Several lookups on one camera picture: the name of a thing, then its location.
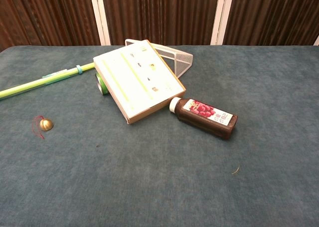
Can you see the white flat cardboard box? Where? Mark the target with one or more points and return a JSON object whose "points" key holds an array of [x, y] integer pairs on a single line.
{"points": [[134, 80]]}

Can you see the brown juice bottle white cap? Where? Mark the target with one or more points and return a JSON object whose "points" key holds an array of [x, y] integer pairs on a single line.
{"points": [[199, 120]]}

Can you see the green tape roll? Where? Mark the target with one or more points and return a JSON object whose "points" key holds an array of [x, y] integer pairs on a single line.
{"points": [[101, 83]]}

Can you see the teal felt table mat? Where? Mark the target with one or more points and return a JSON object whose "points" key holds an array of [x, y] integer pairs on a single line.
{"points": [[159, 182]]}

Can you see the brown pleated screen panel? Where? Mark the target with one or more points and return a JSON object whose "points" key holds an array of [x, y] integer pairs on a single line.
{"points": [[274, 13], [159, 13], [49, 13]]}

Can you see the small thin thread scrap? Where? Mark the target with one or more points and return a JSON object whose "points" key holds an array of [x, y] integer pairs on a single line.
{"points": [[234, 172]]}

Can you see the green blue toy water pump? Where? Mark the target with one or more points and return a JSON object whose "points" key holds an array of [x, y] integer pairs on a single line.
{"points": [[25, 86]]}

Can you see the white screen frame post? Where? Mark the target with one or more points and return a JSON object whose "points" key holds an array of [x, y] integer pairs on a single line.
{"points": [[221, 18], [100, 18], [317, 41]]}

